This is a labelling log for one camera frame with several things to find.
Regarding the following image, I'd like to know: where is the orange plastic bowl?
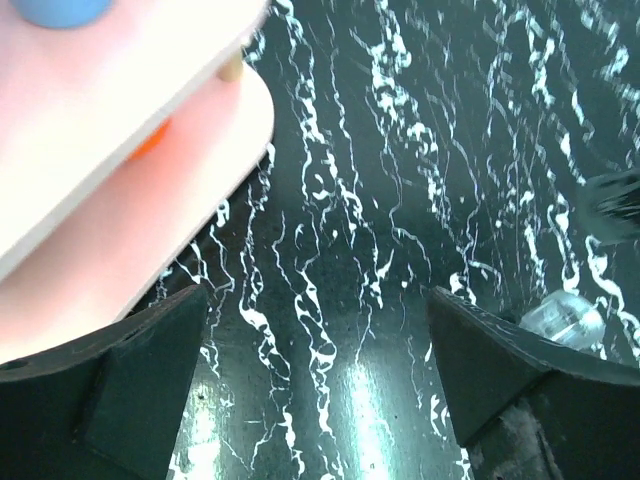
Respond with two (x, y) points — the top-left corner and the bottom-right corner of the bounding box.
(128, 118), (172, 160)

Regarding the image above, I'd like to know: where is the clear elbow pipe fitting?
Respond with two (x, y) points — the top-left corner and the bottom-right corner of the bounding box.
(518, 290), (605, 351)

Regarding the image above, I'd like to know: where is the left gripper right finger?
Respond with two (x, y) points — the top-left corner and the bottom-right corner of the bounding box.
(427, 287), (639, 479)

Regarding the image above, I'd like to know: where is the black marble pattern mat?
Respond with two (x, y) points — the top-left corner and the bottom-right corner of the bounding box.
(142, 1), (639, 479)

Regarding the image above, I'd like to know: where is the pink three-tier wooden shelf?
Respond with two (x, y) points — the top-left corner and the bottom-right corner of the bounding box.
(1, 1), (274, 363)

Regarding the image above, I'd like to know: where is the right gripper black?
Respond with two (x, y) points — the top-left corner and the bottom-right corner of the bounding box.
(579, 167), (639, 245)

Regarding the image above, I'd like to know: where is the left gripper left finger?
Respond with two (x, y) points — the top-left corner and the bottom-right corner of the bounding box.
(1, 286), (208, 479)

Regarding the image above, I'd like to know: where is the small blue cup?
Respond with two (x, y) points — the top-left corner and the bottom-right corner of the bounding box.
(9, 0), (112, 29)

